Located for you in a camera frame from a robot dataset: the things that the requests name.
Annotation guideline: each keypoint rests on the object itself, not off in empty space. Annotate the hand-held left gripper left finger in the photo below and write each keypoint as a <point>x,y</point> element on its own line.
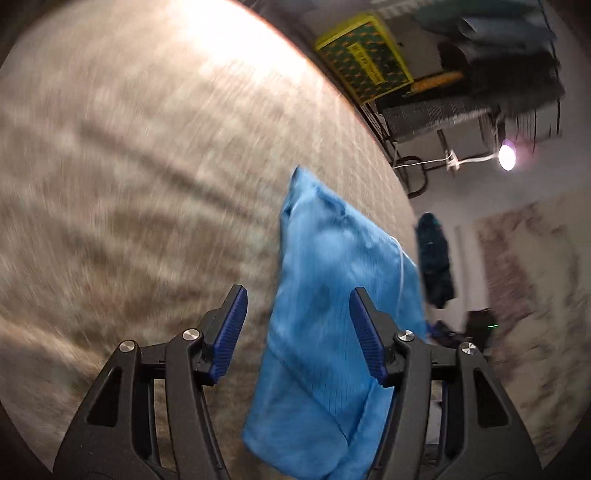
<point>228,341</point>

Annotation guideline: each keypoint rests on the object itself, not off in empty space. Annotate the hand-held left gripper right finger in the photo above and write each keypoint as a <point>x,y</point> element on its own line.
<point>367,341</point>

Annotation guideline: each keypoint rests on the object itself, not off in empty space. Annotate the blue garment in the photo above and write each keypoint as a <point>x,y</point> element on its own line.
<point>323,277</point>

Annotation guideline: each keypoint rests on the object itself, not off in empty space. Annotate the pile of folded dark clothes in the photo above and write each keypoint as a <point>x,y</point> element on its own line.
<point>508,55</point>

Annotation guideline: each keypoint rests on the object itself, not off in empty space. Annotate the black metal clothes rack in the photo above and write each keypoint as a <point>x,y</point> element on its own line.
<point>559,83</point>

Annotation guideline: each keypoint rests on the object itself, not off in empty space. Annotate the dark teal garment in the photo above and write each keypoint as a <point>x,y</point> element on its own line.
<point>434,258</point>

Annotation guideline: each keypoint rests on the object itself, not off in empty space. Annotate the black device with green light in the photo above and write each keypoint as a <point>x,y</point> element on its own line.
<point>480,332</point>

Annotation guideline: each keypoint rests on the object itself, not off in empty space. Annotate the beige checked blanket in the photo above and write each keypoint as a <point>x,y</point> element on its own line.
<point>138,184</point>

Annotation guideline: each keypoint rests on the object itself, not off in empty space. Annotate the small lamp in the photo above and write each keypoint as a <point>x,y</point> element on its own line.
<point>506,156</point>

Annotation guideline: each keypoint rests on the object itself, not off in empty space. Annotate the grey striped folded cloth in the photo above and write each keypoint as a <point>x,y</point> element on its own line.
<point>434,117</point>

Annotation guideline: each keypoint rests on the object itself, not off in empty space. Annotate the yellow green printed box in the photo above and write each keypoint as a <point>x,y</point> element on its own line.
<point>364,55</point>

